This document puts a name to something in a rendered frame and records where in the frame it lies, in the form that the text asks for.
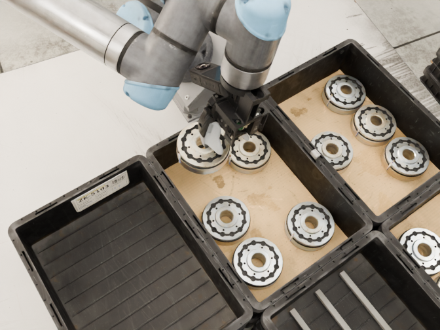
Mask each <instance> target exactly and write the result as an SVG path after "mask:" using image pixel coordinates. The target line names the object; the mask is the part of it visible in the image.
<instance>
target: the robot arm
mask: <svg viewBox="0 0 440 330"><path fill-rule="evenodd" d="M1 1H2V2H4V3H6V4H7V5H9V6H11V7H12V8H14V9H16V10H17V11H19V12H21V13H22V14H24V15H25V16H27V17H28V18H30V19H32V20H33V21H35V22H37V23H38V24H40V25H41V26H43V27H44V28H46V29H47V30H49V31H51V32H53V33H54V34H56V35H57V36H59V37H61V38H62V39H64V40H65V41H67V42H68V43H70V44H72V45H73V46H75V47H77V48H78V49H80V50H81V51H83V52H85V53H86V54H88V55H89V56H91V57H93V58H94V59H96V60H97V61H99V62H101V63H102V64H104V65H106V66H107V67H109V68H110V69H112V70H113V71H115V72H117V73H119V74H120V75H122V76H123V77H125V78H126V79H125V81H124V82H125V83H124V86H123V91H124V93H125V94H126V95H127V96H128V97H130V99H131V100H133V101H134V102H136V103H138V104H140V105H142V106H144V107H146V108H148V109H152V110H155V111H160V110H163V109H165V108H167V106H168V104H169V103H170V102H171V100H172V99H173V97H174V96H175V93H176V92H177V91H178V90H179V88H180V87H179V85H180V84H181V82H183V83H188V82H192V83H194V84H197V85H199V86H201V87H203V88H206V89H208V90H211V91H212V92H215V93H216V94H213V95H212V97H211V98H210V99H209V100H208V103H207V105H206V107H205V108H204V110H203V112H202V114H201V116H200V118H199V120H198V131H199V133H200V139H201V141H202V144H203V146H204V147H205V148H208V147H211V148H212V149H213V150H214V151H215V152H216V153H217V154H218V155H222V154H223V147H222V144H221V142H220V139H219V137H220V135H221V127H220V125H221V126H222V127H223V130H224V131H225V134H224V138H225V139H226V140H227V141H228V143H229V144H230V145H231V146H232V145H233V143H234V139H235V138H236V137H238V136H241V137H242V138H244V139H245V140H246V141H249V136H250V135H252V134H254V133H255V132H257V130H258V128H259V129H260V131H261V130H263V127H264V125H265V122H266V120H267V117H268V114H269V111H268V110H267V109H266V108H265V107H264V105H263V104H262V103H261V102H263V101H265V100H267V99H269V97H270V92H269V91H268V90H267V89H266V88H265V86H264V85H263V84H264V83H265V81H266V78H267V76H268V73H269V71H270V68H271V65H272V62H273V60H274V57H275V55H276V51H277V49H278V46H279V44H280V41H281V38H282V36H283V35H284V33H285V31H286V27H287V19H288V17H289V13H290V10H291V0H135V1H128V2H126V4H125V5H122V6H121V7H120V9H119V10H118V12H117V14H115V13H114V12H111V11H110V10H109V9H107V8H105V7H103V6H102V5H100V4H99V3H97V2H95V1H94V0H1ZM209 31H211V32H212V33H214V34H216V35H219V36H220V37H222V38H224V39H226V40H227V42H226V46H225V51H224V54H223V59H222V63H221V66H220V65H217V64H213V63H211V59H212V55H213V43H212V39H211V37H210V35H209ZM260 112H261V113H262V114H261V113H260ZM264 116H265V118H264V120H263V123H262V124H261V120H262V118H263V117H264ZM219 124H220V125H219ZM231 136H232V139H231V138H230V137H231Z"/></svg>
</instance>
